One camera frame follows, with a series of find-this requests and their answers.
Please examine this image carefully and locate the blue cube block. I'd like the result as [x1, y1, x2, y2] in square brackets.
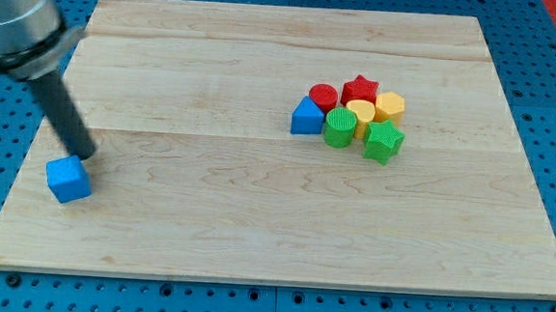
[45, 156, 92, 203]

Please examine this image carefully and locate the red cylinder block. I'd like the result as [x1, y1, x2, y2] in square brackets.
[308, 83, 338, 114]

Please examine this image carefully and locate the blue triangle block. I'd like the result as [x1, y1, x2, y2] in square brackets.
[291, 96, 324, 135]

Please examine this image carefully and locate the yellow cylinder block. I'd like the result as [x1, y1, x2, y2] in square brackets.
[346, 99, 375, 140]

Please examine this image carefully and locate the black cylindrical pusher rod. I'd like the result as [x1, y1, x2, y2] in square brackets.
[25, 70, 97, 160]

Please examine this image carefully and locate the red star block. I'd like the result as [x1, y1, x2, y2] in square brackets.
[340, 74, 379, 106]

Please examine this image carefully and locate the green cylinder block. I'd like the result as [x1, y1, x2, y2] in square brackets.
[323, 107, 357, 149]

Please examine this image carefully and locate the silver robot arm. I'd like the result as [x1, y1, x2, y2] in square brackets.
[0, 0, 84, 80]

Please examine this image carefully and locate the yellow hexagon block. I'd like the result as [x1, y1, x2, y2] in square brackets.
[373, 91, 405, 127]

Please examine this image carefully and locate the green star block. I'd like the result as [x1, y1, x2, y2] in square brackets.
[363, 120, 405, 165]

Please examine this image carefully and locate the light wooden board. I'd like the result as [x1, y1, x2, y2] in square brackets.
[0, 0, 556, 300]

